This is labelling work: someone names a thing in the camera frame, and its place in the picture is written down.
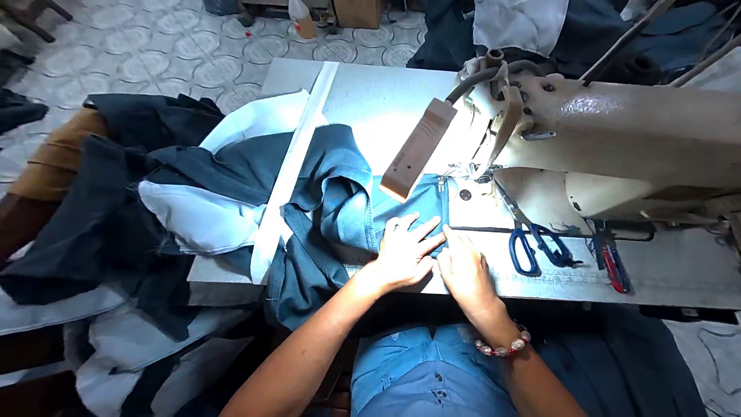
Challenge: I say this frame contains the bottle with orange liquid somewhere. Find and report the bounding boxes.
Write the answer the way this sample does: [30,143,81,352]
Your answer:
[288,0,317,40]

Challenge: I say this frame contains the dark wooden stool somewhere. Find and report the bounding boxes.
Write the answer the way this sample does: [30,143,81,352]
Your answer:
[0,0,74,44]

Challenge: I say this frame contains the beige sewing machine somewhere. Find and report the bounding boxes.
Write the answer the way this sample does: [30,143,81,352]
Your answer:
[448,50,741,236]

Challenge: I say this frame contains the grey sewing table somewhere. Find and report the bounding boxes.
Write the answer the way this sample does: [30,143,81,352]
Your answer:
[188,57,741,309]

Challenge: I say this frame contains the person's right hand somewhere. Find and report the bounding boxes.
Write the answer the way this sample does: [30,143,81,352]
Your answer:
[436,225,499,316]

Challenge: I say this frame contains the person's body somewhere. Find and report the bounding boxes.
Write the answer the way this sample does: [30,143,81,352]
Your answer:
[352,360,519,417]

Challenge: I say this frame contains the scissors with blue handles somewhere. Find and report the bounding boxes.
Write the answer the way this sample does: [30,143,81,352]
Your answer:
[493,178,583,278]

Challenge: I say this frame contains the pile of dark blue fabric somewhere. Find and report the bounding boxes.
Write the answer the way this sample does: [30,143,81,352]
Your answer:
[407,0,736,86]

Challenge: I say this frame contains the pile of dark and white garments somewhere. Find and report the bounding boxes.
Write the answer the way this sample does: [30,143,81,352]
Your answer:
[0,94,267,417]

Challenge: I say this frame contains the long white strip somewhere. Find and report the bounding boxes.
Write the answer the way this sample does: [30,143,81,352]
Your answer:
[250,61,339,286]

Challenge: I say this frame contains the person's left forearm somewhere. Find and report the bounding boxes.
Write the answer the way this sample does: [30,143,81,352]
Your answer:
[219,261,385,417]

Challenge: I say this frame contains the blue trousers with white pockets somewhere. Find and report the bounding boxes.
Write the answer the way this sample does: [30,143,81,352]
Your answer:
[138,123,450,331]

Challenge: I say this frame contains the white cloth piece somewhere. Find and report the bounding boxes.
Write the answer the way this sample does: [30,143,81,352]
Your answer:
[473,0,570,58]

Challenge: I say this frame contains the person's left hand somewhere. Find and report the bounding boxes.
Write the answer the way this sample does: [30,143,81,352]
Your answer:
[370,212,447,294]

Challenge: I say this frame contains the dark blue draped cloth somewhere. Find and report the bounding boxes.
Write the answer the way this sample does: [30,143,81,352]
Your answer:
[518,300,709,417]

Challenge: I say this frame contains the rectangular lamp with flexible neck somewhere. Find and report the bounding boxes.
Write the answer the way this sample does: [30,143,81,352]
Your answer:
[379,59,542,203]

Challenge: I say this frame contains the red and blue thread cutter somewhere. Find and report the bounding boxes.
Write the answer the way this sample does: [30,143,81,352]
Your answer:
[601,243,633,295]

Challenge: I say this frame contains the person's right forearm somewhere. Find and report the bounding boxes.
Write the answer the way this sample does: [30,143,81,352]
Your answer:
[469,298,588,417]

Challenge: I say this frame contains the brown cardboard box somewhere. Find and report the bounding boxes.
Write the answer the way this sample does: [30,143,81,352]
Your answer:
[332,0,382,30]

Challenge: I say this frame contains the person's legs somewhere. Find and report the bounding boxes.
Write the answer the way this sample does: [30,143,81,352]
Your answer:
[352,323,506,400]

